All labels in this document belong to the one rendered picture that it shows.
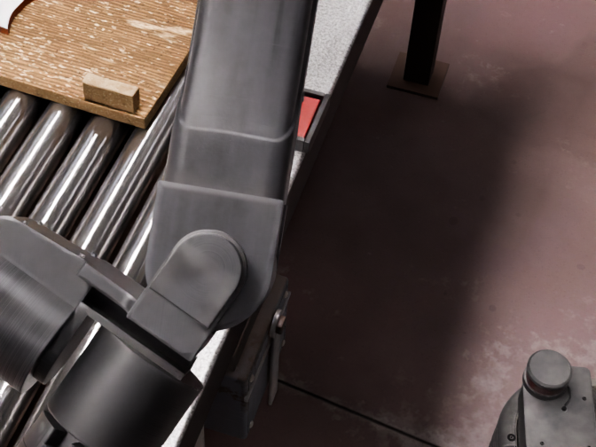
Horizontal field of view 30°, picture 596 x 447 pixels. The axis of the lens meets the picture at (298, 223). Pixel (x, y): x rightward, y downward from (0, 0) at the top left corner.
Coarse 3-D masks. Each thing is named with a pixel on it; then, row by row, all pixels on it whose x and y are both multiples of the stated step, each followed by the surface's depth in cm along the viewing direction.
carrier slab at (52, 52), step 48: (48, 0) 125; (96, 0) 126; (144, 0) 126; (192, 0) 126; (0, 48) 120; (48, 48) 120; (96, 48) 121; (144, 48) 121; (48, 96) 117; (144, 96) 116
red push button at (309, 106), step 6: (306, 102) 118; (312, 102) 118; (318, 102) 118; (306, 108) 117; (312, 108) 117; (300, 114) 117; (306, 114) 117; (312, 114) 117; (300, 120) 116; (306, 120) 116; (312, 120) 116; (300, 126) 116; (306, 126) 116; (300, 132) 115; (306, 132) 115
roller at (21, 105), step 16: (16, 96) 118; (32, 96) 119; (0, 112) 116; (16, 112) 117; (32, 112) 118; (0, 128) 115; (16, 128) 116; (0, 144) 114; (16, 144) 116; (0, 160) 114
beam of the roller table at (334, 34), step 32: (320, 0) 131; (352, 0) 131; (320, 32) 127; (352, 32) 127; (320, 64) 124; (352, 64) 129; (320, 128) 119; (288, 192) 112; (224, 352) 101; (192, 416) 96
